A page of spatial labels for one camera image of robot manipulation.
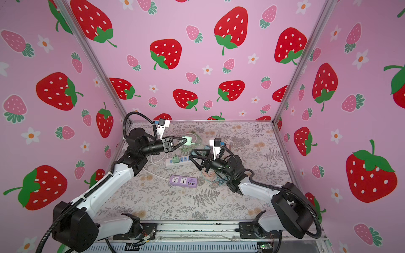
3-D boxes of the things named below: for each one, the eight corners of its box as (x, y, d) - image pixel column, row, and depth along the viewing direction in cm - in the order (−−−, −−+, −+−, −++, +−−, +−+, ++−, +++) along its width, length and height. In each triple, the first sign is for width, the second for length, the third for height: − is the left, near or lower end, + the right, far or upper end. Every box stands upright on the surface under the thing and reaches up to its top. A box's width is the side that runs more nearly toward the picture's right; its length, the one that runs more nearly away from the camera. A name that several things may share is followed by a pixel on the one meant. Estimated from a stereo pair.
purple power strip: (169, 185, 91) (167, 182, 89) (171, 177, 94) (170, 174, 92) (196, 188, 90) (196, 186, 87) (197, 180, 93) (197, 177, 91)
